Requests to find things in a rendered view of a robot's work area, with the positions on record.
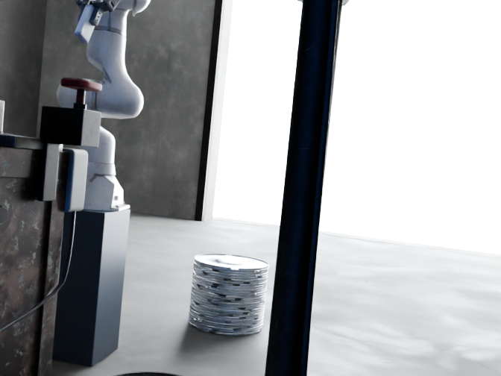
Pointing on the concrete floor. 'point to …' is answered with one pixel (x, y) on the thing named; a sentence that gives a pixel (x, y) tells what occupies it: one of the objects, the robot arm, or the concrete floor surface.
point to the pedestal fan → (303, 188)
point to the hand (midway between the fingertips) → (86, 24)
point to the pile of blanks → (227, 300)
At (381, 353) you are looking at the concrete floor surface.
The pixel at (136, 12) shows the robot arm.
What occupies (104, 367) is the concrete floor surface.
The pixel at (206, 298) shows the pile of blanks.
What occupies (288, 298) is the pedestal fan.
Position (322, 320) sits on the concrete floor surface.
